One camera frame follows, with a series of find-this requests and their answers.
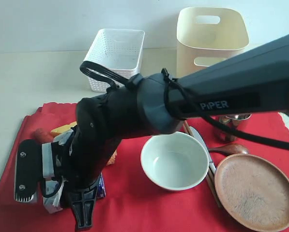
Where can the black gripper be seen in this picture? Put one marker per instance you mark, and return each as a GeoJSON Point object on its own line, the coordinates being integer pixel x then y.
{"type": "Point", "coordinates": [82, 163]}

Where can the blue white milk carton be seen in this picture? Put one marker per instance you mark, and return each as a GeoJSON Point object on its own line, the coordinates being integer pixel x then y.
{"type": "Point", "coordinates": [53, 203]}

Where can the orange fried chicken piece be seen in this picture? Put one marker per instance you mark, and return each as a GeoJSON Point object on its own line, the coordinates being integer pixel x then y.
{"type": "Point", "coordinates": [112, 158]}

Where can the red sausage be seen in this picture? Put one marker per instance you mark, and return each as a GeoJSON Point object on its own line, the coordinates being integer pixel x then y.
{"type": "Point", "coordinates": [42, 136]}

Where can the yellow cheese wedge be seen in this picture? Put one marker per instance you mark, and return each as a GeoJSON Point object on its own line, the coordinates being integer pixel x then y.
{"type": "Point", "coordinates": [57, 131]}

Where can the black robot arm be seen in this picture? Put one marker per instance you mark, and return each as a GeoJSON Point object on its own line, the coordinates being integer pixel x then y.
{"type": "Point", "coordinates": [252, 82]}

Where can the white ceramic bowl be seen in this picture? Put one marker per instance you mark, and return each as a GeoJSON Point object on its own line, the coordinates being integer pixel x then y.
{"type": "Point", "coordinates": [174, 162]}

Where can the right wooden chopstick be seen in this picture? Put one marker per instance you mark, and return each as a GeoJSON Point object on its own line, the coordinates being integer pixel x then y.
{"type": "Point", "coordinates": [210, 175]}

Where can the wooden chopstick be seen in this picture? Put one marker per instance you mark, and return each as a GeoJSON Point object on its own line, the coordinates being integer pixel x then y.
{"type": "Point", "coordinates": [210, 175]}

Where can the left wooden chopstick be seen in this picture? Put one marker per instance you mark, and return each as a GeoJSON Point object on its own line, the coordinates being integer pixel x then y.
{"type": "Point", "coordinates": [209, 176]}

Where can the silver table knife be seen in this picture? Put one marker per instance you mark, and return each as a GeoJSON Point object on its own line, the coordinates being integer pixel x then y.
{"type": "Point", "coordinates": [202, 145]}

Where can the dark wooden spoon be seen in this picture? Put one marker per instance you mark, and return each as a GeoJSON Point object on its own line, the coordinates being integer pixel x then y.
{"type": "Point", "coordinates": [230, 149]}

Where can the white perforated plastic basket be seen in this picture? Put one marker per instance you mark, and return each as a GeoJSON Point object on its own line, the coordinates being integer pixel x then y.
{"type": "Point", "coordinates": [119, 50]}

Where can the brown wooden plate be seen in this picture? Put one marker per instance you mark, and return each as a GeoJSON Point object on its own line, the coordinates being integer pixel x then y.
{"type": "Point", "coordinates": [254, 192]}

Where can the stainless steel cup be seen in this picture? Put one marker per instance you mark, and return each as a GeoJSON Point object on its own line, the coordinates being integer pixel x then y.
{"type": "Point", "coordinates": [237, 122]}

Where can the cream plastic bin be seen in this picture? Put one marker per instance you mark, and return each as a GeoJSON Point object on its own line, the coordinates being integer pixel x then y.
{"type": "Point", "coordinates": [206, 36]}

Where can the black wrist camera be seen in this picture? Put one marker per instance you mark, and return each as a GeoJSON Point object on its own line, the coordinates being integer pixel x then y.
{"type": "Point", "coordinates": [34, 165]}

